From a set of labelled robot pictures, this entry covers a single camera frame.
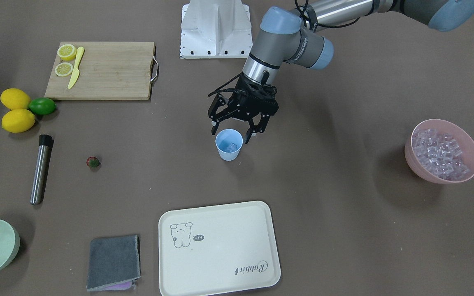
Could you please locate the yellow lemon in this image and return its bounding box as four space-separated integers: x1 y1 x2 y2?
1 109 35 133
0 88 31 110

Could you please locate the wooden cutting board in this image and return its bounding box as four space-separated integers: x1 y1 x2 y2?
44 41 158 101

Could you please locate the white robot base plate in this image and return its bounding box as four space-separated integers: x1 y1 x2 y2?
179 0 253 59

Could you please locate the grey folded cloth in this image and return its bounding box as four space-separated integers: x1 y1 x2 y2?
86 234 141 292

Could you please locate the clear ice cube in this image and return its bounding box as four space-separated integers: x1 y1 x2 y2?
225 143 239 153

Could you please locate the yellow plastic knife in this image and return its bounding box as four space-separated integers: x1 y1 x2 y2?
67 46 85 89

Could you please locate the yellow lemon upper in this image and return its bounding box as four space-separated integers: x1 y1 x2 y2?
0 88 31 110

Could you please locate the cream rabbit serving tray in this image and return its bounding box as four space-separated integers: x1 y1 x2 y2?
158 201 281 296

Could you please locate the yellow lemon lower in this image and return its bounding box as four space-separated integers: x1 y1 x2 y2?
1 109 35 133

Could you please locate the red strawberry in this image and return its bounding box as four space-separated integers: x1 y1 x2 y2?
86 157 100 168

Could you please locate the green lime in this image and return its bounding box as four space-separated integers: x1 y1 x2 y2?
28 97 57 116

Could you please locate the lemon slice lower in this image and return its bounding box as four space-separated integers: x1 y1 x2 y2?
54 62 74 77

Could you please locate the pink bowl of ice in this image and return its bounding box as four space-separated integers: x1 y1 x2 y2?
404 119 474 184

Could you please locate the lemon slice upper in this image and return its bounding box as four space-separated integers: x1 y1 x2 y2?
57 44 77 62

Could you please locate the steel muddler black tip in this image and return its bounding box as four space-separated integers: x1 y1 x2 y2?
30 134 54 206

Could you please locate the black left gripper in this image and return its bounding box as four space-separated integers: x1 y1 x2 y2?
208 73 279 144

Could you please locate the light blue cup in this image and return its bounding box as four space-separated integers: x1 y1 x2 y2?
216 129 244 161

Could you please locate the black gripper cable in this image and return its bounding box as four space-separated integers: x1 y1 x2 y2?
208 73 246 98

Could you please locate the lemon slice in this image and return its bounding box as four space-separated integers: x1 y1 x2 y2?
54 62 74 77
57 44 77 62

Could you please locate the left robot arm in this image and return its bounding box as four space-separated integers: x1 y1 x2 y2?
208 0 474 143

